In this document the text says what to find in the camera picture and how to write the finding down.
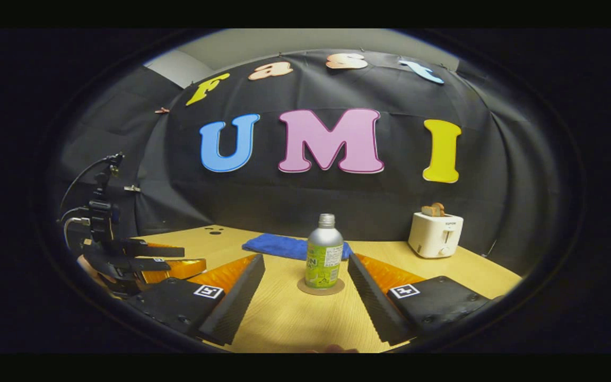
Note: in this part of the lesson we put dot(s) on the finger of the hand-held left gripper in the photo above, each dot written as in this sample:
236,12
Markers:
178,269
151,249

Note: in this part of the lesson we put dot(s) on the red clip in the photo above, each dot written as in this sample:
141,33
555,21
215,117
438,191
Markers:
162,110

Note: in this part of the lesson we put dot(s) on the round brown coaster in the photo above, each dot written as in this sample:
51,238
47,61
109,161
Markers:
305,289

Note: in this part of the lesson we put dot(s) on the white toaster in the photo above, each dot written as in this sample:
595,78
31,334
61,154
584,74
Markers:
435,236

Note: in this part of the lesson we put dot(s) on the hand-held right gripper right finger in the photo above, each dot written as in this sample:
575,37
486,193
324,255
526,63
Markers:
374,302

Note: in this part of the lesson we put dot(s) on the blue cloth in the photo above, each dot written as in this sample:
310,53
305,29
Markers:
273,245

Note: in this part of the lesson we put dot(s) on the black backdrop cloth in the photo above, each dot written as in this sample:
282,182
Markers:
311,207

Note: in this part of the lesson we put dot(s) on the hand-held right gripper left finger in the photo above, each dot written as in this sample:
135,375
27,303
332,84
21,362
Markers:
236,302

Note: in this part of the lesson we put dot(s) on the silver water bottle green label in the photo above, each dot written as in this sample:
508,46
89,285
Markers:
324,254

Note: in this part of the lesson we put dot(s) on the toast slice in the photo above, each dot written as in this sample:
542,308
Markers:
433,210

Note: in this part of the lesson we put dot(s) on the silver clip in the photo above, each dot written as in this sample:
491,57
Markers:
132,188

